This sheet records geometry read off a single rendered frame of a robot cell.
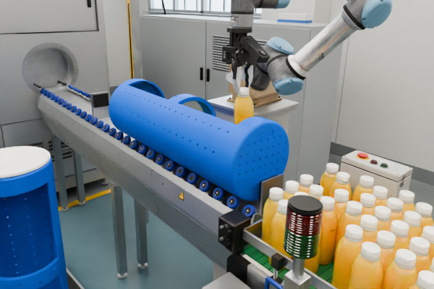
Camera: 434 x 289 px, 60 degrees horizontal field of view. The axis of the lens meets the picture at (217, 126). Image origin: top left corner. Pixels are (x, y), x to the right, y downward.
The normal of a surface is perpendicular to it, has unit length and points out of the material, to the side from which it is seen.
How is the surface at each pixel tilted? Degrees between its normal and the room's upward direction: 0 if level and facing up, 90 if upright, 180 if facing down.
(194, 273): 0
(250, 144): 90
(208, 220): 70
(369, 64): 90
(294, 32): 90
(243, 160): 90
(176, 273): 0
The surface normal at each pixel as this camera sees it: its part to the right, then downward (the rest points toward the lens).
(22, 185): 0.69, 0.24
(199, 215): -0.71, -0.14
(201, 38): -0.71, 0.21
